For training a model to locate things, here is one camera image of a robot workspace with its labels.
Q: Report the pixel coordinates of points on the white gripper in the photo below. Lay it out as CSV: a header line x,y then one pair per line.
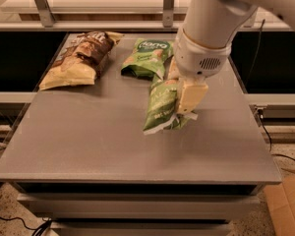
x,y
196,59

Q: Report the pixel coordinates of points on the green jalapeno chip bag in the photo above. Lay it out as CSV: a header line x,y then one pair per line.
x,y
161,113

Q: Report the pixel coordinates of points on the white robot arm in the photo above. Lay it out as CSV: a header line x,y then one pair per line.
x,y
203,42

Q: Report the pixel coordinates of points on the green snack bag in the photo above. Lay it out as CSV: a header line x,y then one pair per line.
x,y
147,58

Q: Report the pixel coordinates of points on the brown yellow chip bag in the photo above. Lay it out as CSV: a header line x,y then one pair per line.
x,y
83,60

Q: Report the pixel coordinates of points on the cardboard box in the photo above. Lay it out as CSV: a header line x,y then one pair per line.
x,y
280,201

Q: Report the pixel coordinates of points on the metal railing frame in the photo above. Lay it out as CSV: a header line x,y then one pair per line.
x,y
79,15

